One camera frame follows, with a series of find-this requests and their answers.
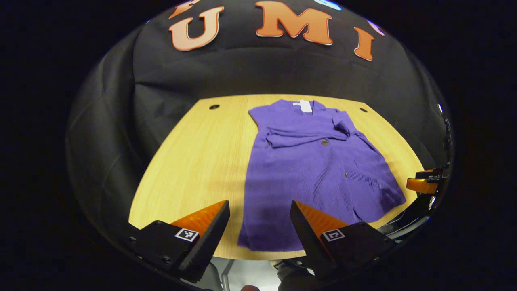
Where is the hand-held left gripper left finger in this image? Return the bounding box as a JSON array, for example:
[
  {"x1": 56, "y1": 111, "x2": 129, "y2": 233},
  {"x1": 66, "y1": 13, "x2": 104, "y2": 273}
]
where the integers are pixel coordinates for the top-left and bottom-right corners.
[{"x1": 128, "y1": 200, "x2": 231, "y2": 283}]

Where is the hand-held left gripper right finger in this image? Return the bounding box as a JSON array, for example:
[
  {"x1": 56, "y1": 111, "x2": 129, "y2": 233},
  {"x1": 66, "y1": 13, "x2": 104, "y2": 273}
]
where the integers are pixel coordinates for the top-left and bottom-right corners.
[{"x1": 289, "y1": 200, "x2": 397, "y2": 279}]

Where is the purple knit cardigan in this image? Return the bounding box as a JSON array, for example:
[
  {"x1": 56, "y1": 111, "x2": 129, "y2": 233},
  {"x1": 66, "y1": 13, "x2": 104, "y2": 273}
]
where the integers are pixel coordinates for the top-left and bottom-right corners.
[{"x1": 237, "y1": 99, "x2": 407, "y2": 252}]

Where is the gray table leg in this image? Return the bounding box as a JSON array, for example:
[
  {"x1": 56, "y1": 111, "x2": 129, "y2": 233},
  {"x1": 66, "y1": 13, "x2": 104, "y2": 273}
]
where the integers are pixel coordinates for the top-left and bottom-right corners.
[{"x1": 220, "y1": 259, "x2": 235, "y2": 291}]

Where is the black backdrop cloth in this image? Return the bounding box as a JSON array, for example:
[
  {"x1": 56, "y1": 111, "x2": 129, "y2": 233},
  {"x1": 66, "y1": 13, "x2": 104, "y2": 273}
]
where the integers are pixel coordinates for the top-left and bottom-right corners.
[{"x1": 67, "y1": 0, "x2": 453, "y2": 243}]

